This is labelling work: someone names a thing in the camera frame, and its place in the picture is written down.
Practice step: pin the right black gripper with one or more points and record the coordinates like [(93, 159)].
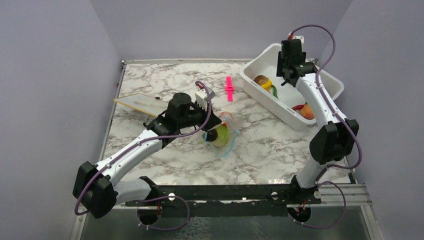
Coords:
[(280, 63)]

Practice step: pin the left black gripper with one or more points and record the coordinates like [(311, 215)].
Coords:
[(205, 114)]

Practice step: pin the dark avocado toy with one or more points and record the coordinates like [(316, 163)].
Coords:
[(211, 135)]

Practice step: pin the green cabbage toy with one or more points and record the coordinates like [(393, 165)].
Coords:
[(223, 137)]

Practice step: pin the clear zip top bag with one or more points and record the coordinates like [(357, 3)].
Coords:
[(233, 124)]

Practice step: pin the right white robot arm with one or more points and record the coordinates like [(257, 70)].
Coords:
[(336, 135)]

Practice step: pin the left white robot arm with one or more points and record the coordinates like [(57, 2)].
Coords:
[(97, 186)]

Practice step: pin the yellow banana toy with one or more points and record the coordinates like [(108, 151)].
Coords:
[(266, 84)]

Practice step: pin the green cucumber toy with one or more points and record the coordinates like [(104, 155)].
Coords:
[(274, 91)]

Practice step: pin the white plastic bin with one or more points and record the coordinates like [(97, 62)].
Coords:
[(287, 96)]

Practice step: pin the pink plastic clip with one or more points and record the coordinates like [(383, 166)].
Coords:
[(229, 88)]

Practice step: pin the red chili pepper toy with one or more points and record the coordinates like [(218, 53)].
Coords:
[(298, 107)]

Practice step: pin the peach toy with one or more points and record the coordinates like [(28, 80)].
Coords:
[(306, 112)]

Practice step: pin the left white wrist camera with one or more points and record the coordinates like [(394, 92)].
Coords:
[(201, 97)]

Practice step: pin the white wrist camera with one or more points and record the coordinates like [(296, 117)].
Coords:
[(201, 97), (292, 36)]

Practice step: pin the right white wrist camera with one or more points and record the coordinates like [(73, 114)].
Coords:
[(292, 36)]

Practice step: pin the black metal base rail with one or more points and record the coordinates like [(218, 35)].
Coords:
[(237, 200)]

